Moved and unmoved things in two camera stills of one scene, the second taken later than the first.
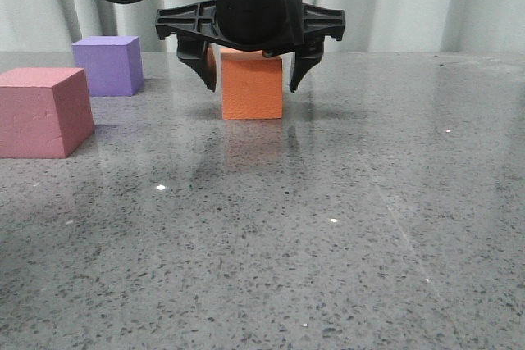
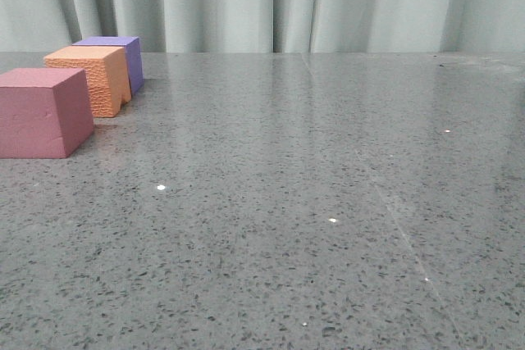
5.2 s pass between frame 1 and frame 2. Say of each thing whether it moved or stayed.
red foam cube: stayed
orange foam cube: moved
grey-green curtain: stayed
